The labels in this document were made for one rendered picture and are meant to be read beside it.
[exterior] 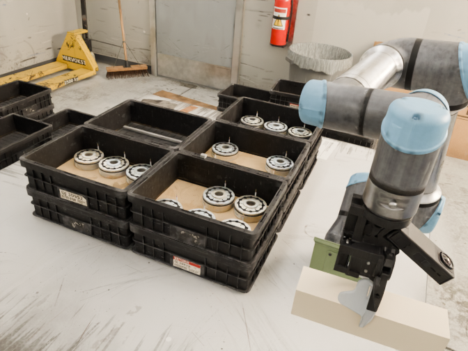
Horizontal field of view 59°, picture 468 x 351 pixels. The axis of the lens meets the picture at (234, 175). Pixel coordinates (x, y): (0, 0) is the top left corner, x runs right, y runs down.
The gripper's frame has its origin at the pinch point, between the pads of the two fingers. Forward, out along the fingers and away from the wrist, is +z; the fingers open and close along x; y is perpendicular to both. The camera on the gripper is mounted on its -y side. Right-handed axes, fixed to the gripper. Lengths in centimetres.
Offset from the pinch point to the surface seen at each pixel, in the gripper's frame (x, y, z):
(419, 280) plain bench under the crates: -56, -20, 38
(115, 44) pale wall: -367, 303, 83
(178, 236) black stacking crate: -28, 49, 24
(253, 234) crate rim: -27.2, 27.7, 15.0
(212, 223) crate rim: -27, 39, 16
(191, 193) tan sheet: -50, 56, 25
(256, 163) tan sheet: -79, 42, 25
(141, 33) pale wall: -365, 266, 64
